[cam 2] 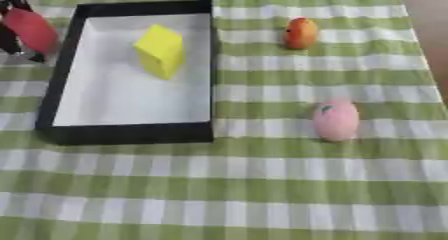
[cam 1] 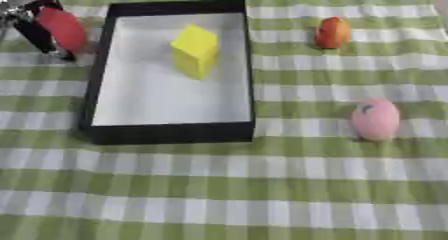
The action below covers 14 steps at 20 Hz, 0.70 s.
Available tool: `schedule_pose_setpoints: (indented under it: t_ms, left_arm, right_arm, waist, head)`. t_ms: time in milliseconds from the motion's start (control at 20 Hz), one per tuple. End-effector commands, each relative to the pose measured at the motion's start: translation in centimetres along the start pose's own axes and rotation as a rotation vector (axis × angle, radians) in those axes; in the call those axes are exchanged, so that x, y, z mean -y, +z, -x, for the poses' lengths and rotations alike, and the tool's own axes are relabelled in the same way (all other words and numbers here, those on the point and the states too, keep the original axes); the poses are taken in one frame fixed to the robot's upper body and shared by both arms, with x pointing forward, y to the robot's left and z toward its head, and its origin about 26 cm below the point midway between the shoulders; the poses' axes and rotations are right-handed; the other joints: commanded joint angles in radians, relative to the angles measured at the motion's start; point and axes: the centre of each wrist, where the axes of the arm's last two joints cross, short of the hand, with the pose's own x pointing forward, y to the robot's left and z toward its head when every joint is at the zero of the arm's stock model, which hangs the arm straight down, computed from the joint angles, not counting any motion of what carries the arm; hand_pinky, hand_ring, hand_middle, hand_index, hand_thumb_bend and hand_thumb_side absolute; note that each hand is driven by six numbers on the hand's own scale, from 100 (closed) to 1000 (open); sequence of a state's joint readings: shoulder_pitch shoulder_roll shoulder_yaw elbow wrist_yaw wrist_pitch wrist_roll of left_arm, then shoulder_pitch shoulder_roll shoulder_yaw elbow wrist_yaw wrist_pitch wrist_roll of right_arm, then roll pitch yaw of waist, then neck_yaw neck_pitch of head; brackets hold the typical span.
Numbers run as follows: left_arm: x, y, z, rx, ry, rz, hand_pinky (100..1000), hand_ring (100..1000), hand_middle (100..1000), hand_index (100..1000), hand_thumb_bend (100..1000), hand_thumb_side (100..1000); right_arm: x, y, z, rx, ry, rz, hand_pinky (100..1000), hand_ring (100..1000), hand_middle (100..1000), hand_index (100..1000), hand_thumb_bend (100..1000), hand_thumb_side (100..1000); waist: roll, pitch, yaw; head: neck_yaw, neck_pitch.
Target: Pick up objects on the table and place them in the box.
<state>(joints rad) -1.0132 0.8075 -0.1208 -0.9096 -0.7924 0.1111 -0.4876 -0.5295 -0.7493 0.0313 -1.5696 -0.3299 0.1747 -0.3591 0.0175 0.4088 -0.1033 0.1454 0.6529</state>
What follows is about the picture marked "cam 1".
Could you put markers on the yellow block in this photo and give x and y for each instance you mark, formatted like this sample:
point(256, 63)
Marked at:
point(195, 50)

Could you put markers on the orange toy fruit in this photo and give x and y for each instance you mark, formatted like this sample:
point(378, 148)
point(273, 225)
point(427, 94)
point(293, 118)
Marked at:
point(333, 32)

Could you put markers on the pink egg-shaped toy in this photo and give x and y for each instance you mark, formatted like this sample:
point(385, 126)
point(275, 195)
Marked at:
point(375, 119)

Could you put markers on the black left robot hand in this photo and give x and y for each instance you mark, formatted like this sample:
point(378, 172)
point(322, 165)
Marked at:
point(32, 30)

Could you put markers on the black box white inside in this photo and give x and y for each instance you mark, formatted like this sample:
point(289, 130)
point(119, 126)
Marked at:
point(169, 94)

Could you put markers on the red oval toy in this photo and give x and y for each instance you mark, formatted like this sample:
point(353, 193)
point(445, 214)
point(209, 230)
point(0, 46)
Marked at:
point(63, 29)

